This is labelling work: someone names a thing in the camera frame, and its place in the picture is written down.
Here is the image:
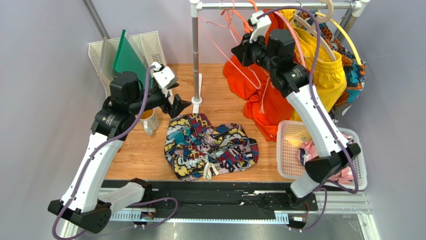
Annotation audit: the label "yellow shorts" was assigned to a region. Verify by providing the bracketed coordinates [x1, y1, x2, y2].
[278, 15, 347, 121]

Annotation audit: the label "patterned orange blue shorts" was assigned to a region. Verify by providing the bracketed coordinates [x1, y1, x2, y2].
[294, 22, 366, 123]

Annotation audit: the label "beige wooden hanger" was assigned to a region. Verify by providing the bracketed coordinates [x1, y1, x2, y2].
[293, 0, 337, 61]

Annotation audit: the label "orange plastic hanger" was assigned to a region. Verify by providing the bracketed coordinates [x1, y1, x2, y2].
[220, 8, 254, 33]

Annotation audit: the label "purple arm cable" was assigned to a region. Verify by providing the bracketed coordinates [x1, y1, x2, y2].
[51, 64, 179, 240]
[255, 5, 360, 233]

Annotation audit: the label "green plastic board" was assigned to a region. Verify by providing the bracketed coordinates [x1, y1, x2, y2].
[112, 29, 149, 87]

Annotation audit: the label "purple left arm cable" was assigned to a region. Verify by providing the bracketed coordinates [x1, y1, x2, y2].
[51, 64, 179, 240]

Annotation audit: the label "grey corner pole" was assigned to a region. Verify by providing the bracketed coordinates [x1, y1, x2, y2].
[81, 0, 110, 39]

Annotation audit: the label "white mug yellow inside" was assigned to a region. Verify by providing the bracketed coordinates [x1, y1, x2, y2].
[139, 109, 160, 136]

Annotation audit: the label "grey plastic board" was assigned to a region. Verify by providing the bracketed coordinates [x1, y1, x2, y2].
[97, 37, 117, 97]

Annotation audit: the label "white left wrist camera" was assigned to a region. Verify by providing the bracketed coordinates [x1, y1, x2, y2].
[151, 61, 179, 90]

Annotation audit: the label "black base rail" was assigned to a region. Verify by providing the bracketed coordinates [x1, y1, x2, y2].
[68, 179, 374, 231]

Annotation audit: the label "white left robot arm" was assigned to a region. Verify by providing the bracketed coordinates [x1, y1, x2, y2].
[48, 67, 191, 234]

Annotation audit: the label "pink patterned garment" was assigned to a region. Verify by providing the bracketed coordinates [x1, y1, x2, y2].
[296, 140, 354, 185]

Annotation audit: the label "comic print shorts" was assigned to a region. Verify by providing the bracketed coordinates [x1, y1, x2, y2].
[164, 113, 259, 182]

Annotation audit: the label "white plastic file organizer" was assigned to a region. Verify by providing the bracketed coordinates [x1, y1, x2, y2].
[88, 30, 176, 101]

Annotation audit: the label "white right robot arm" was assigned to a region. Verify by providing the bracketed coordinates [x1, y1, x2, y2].
[231, 29, 362, 207]

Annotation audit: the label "white metal clothes rack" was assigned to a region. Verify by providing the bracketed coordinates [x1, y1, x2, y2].
[189, 0, 370, 113]

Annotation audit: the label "white plastic laundry basket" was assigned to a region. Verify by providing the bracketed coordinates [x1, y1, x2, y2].
[276, 120, 368, 190]

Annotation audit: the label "pink plastic hanger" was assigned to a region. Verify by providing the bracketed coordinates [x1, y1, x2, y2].
[279, 9, 306, 67]

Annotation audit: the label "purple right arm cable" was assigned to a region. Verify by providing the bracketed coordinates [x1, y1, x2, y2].
[255, 5, 360, 233]

